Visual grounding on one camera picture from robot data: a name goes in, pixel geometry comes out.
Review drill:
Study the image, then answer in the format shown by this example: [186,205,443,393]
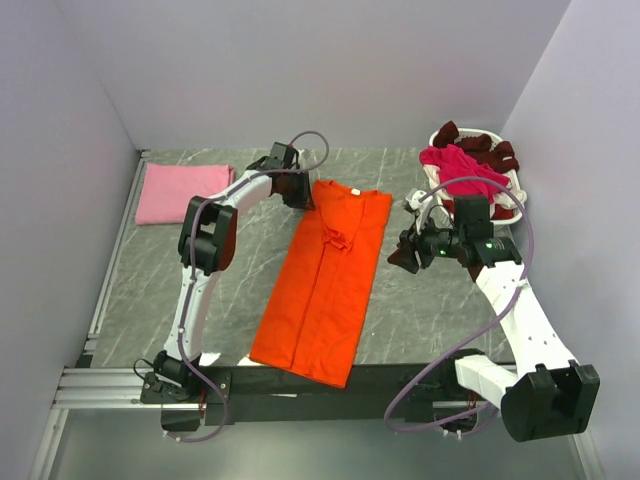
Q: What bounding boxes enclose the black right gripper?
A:
[387,211,466,274]

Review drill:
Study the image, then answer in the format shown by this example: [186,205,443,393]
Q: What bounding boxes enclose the orange t shirt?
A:
[249,180,392,388]

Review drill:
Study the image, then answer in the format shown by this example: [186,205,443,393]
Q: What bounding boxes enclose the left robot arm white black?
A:
[153,142,314,402]

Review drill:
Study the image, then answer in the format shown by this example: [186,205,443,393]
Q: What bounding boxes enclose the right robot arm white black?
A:
[386,189,600,442]

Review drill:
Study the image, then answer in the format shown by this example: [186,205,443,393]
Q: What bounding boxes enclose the magenta t shirt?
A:
[419,145,510,203]

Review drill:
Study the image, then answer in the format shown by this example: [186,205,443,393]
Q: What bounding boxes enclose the dark red t shirt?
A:
[429,121,520,174]

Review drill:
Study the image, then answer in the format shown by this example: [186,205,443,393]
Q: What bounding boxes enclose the white laundry basket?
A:
[420,121,527,226]

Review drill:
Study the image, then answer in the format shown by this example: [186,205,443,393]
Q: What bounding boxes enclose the folded pink t shirt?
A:
[135,163,235,225]

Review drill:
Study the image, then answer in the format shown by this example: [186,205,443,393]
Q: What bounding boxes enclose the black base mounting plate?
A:
[140,364,490,434]

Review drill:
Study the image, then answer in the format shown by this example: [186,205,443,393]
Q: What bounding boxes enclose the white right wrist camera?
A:
[402,188,434,230]

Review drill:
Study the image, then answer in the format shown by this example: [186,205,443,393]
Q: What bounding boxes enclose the aluminium frame rail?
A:
[51,365,582,409]

